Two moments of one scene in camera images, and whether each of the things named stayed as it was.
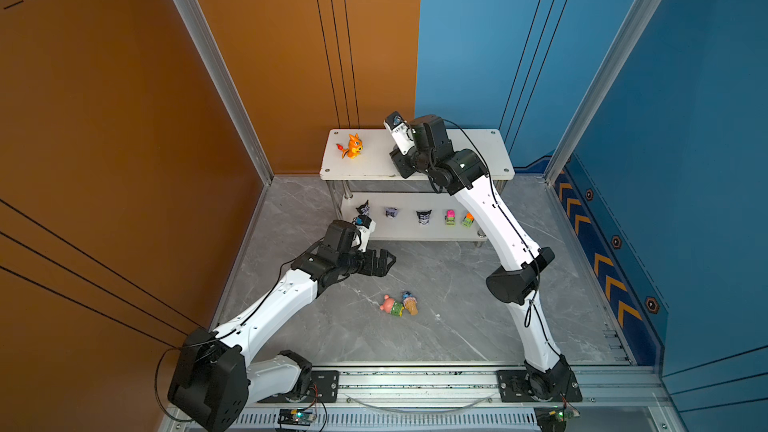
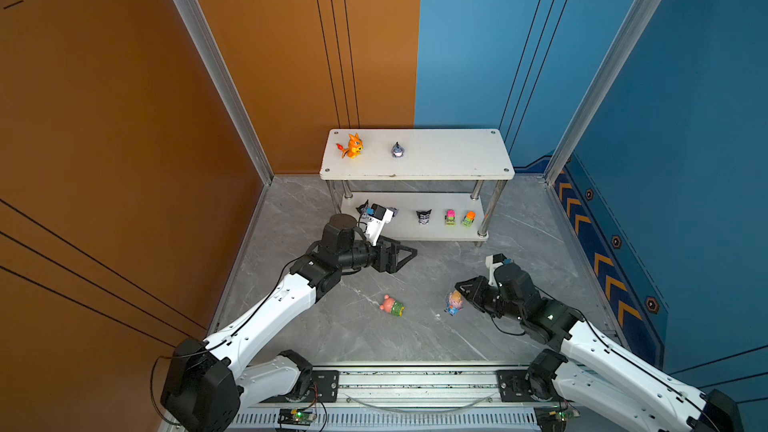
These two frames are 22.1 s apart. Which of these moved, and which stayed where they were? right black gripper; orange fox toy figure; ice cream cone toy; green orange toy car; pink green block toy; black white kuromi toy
Moved: right black gripper; ice cream cone toy
Stayed: orange fox toy figure; pink green block toy; green orange toy car; black white kuromi toy
